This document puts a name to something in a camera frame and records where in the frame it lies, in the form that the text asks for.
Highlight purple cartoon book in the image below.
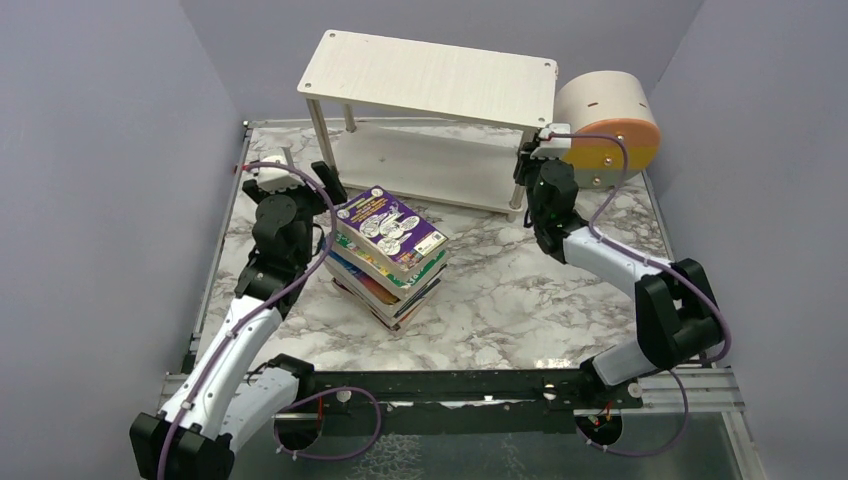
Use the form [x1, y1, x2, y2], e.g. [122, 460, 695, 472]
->
[335, 185, 448, 280]

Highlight green 104-storey treehouse book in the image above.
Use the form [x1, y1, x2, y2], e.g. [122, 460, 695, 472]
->
[333, 233, 450, 298]

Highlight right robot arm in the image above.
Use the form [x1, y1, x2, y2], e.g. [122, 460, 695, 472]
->
[514, 151, 729, 402]

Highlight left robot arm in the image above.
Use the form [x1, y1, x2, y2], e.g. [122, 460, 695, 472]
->
[129, 161, 347, 479]

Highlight red bottom books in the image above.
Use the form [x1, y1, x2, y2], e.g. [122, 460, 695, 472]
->
[323, 254, 444, 332]

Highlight round wooden drawer box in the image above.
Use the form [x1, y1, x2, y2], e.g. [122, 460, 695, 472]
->
[553, 70, 661, 189]

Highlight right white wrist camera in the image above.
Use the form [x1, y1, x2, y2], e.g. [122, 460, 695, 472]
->
[530, 123, 572, 160]

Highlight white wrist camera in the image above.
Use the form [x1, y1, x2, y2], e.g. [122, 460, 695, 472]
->
[252, 146, 301, 193]
[530, 123, 572, 160]

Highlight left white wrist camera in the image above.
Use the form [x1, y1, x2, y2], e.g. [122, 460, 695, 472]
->
[252, 146, 301, 193]

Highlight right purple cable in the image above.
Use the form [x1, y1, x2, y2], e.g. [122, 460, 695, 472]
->
[547, 131, 734, 460]

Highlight purple cable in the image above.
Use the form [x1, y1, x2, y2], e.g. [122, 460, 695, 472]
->
[155, 160, 340, 480]
[547, 131, 734, 460]

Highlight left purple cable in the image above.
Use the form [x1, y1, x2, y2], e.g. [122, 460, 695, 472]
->
[155, 160, 340, 480]

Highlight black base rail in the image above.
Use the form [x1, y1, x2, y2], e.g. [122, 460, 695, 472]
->
[178, 367, 645, 439]

